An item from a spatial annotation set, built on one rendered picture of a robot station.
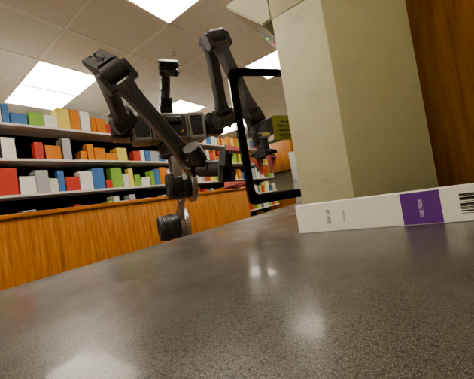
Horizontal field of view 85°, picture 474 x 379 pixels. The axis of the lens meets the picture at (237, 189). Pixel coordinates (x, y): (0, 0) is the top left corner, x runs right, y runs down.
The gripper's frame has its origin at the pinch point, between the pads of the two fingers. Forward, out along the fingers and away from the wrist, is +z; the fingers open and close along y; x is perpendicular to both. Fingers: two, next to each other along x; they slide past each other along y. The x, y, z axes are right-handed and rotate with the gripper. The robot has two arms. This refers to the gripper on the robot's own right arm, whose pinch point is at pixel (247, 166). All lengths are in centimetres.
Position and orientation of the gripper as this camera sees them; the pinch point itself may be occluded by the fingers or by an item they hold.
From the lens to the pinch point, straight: 81.7
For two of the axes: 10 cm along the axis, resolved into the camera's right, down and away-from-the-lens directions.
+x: 5.4, 0.7, 8.4
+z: 8.4, 0.1, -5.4
